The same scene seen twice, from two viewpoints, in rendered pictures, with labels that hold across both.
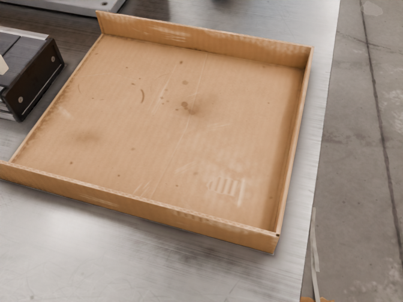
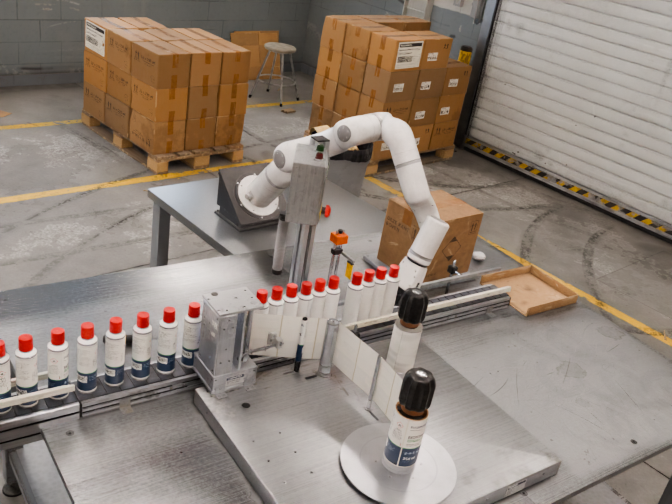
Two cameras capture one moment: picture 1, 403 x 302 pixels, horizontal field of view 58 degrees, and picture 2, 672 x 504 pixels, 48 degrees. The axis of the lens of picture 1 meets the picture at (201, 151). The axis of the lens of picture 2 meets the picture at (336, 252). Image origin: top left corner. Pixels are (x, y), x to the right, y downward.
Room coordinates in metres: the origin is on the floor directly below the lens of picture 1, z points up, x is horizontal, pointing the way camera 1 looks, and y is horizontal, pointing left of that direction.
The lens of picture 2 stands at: (-0.52, 2.74, 2.22)
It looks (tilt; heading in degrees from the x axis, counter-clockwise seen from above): 27 degrees down; 303
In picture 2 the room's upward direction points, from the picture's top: 10 degrees clockwise
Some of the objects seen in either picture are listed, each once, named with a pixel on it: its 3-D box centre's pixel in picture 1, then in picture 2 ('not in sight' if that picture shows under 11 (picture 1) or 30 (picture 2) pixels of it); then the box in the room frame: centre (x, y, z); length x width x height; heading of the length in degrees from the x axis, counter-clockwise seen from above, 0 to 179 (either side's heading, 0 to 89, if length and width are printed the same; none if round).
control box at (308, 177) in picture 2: not in sight; (307, 184); (0.72, 1.06, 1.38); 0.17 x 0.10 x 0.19; 127
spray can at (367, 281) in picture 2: not in sight; (364, 297); (0.56, 0.86, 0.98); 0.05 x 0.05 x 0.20
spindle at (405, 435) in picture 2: not in sight; (409, 419); (0.09, 1.34, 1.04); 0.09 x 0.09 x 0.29
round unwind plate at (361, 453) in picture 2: not in sight; (398, 464); (0.09, 1.34, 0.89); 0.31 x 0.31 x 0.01
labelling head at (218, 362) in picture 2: not in sight; (228, 339); (0.65, 1.41, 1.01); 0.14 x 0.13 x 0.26; 71
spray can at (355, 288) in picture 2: not in sight; (352, 300); (0.57, 0.91, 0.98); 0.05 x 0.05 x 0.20
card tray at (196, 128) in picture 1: (167, 108); (528, 289); (0.29, 0.04, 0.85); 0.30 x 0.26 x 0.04; 71
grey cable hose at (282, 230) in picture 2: not in sight; (280, 243); (0.75, 1.11, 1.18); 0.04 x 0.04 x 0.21
